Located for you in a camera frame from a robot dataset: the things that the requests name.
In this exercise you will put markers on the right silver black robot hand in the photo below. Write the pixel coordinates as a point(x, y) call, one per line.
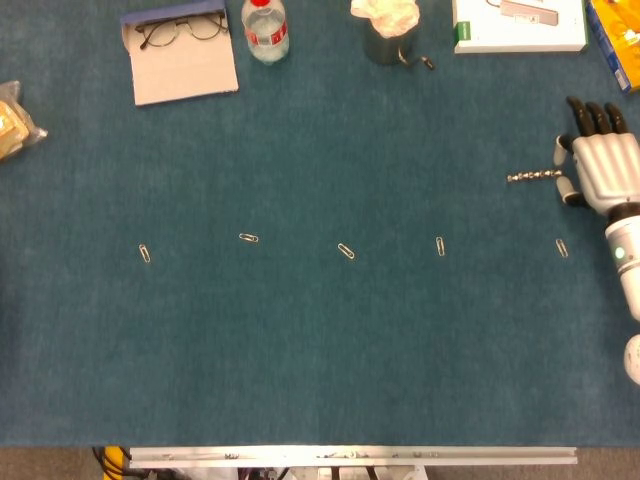
point(607, 165)

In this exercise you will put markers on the silver paperclip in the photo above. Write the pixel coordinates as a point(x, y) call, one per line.
point(346, 251)
point(561, 248)
point(248, 238)
point(145, 253)
point(440, 246)

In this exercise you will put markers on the blue and yellow carton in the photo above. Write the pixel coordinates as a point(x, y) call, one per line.
point(625, 45)

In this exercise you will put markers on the white adapter product box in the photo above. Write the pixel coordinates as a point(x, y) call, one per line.
point(520, 37)

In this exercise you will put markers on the crumpled white plastic bag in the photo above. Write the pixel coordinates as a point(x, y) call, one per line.
point(390, 17)

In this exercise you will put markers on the blue table cloth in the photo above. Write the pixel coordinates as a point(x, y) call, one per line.
point(320, 325)

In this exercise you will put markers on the clear bottle with red cap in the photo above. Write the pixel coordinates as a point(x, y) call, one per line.
point(265, 35)

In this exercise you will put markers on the thin-rimmed eyeglasses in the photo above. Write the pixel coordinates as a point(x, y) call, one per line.
point(162, 34)

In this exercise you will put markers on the bread in clear bag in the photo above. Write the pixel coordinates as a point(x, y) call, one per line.
point(12, 130)

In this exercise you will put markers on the aluminium profile rail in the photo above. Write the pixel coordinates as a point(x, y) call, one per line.
point(350, 457)

